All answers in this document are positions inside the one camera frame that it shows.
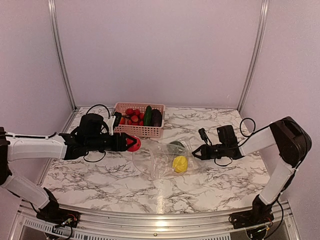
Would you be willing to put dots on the yellow fake lemon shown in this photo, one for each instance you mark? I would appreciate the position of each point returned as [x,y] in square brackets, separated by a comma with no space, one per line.
[180,164]

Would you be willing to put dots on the red fake strawberries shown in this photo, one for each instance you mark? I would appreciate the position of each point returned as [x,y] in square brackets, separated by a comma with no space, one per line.
[134,117]

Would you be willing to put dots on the purple fake eggplant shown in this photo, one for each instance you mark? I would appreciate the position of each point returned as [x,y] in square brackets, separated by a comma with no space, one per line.
[156,118]

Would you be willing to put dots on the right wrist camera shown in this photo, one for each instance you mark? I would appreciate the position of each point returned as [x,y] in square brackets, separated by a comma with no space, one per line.
[204,136]

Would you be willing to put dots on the green fake vegetable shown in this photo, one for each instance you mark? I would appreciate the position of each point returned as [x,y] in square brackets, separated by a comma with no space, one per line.
[175,147]

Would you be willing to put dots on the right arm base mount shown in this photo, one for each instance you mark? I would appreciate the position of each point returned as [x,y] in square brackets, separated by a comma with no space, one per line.
[259,214]

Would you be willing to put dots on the right aluminium frame post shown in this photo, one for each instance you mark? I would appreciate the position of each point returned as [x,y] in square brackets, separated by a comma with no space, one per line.
[258,43]

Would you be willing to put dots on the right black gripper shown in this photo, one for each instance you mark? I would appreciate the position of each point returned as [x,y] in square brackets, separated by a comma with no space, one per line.
[205,153]

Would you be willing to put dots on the red fake pepper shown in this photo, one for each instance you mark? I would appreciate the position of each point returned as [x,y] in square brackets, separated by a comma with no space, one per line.
[122,121]

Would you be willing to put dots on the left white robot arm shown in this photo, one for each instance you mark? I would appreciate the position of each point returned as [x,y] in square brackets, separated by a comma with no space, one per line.
[19,147]

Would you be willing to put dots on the clear zip top bag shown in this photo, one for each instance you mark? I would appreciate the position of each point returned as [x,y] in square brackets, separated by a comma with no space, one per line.
[155,162]

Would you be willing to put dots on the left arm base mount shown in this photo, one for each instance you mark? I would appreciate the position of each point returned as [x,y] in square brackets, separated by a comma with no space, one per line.
[54,214]

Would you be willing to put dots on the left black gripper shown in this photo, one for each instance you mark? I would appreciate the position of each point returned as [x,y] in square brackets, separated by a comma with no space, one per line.
[117,145]

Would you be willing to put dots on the green fake cucumber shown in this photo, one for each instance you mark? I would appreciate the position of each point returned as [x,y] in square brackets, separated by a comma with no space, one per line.
[147,116]

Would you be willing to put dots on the aluminium frame post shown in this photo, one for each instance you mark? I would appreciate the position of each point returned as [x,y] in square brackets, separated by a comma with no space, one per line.
[258,43]
[59,51]

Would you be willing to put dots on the front aluminium rail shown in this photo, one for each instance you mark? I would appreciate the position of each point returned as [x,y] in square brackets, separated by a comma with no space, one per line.
[108,225]

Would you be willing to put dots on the red fake tomato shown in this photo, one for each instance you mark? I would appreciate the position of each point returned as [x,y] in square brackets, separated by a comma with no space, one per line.
[134,143]

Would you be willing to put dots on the left aluminium frame post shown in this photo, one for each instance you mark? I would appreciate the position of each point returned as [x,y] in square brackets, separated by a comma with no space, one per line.
[59,51]

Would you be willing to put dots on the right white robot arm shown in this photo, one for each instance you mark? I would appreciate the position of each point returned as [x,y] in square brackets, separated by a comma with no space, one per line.
[286,135]

